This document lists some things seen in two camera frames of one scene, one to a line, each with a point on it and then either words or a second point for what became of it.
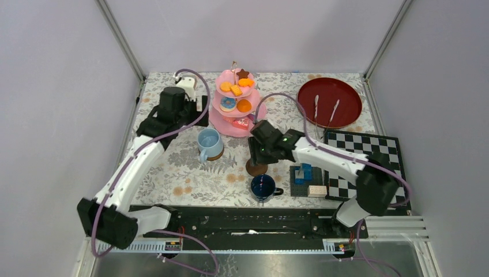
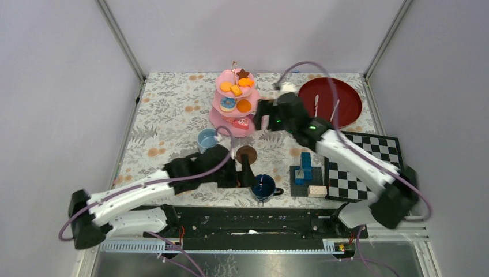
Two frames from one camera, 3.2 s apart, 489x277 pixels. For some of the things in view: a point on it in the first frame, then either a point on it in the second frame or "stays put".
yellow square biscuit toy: x=236 y=90 stays put
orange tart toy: x=244 y=105 stays put
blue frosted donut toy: x=228 y=104 stays put
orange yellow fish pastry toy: x=245 y=82 stays put
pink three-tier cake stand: x=235 y=103 stays put
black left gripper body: x=202 y=105 → x=237 y=172
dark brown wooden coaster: x=259 y=169 → x=250 y=150
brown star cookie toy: x=243 y=74 stays put
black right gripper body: x=258 y=153 → x=267 y=116
